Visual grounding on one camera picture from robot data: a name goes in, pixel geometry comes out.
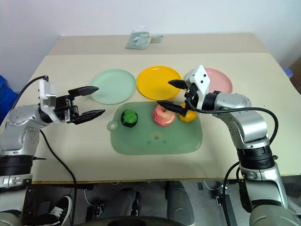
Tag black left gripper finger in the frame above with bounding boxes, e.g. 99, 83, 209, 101
75, 109, 106, 125
68, 86, 100, 98

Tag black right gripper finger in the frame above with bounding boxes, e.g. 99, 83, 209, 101
156, 100, 187, 117
167, 79, 189, 90

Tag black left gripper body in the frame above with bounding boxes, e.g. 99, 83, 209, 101
53, 95, 79, 124

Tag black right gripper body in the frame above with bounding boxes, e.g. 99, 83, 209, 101
184, 81, 200, 111

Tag orange fruit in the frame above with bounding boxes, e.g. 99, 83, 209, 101
178, 103, 198, 123

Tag yellow plate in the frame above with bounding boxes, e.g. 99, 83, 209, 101
136, 65, 183, 100

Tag mint green plate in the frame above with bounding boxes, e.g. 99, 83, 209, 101
90, 68, 137, 105

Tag pink plate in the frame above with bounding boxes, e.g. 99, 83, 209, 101
185, 67, 233, 94

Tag green toy vegetable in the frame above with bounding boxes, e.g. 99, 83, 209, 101
120, 109, 139, 128

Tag red apple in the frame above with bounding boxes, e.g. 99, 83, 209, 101
153, 105, 176, 127

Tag green translucent cutting board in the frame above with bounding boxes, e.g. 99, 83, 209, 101
107, 101, 203, 156

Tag small teal item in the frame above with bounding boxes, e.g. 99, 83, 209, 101
149, 34, 164, 44

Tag blue crate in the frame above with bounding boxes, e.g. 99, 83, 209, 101
0, 74, 20, 124

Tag dark rounded upright shape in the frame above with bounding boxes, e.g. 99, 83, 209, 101
166, 180, 195, 222

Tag black sneaker white laces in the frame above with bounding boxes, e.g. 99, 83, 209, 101
35, 195, 72, 226

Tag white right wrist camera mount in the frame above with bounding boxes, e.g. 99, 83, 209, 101
185, 65, 211, 111

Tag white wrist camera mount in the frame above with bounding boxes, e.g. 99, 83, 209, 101
38, 78, 57, 111
185, 65, 211, 111

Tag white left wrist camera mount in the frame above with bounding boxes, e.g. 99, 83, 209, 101
38, 78, 57, 111

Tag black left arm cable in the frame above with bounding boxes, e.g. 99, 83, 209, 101
16, 75, 78, 224

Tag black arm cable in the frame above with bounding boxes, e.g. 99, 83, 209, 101
185, 97, 279, 226
16, 75, 78, 224

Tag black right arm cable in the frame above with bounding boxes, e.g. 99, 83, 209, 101
185, 97, 279, 226

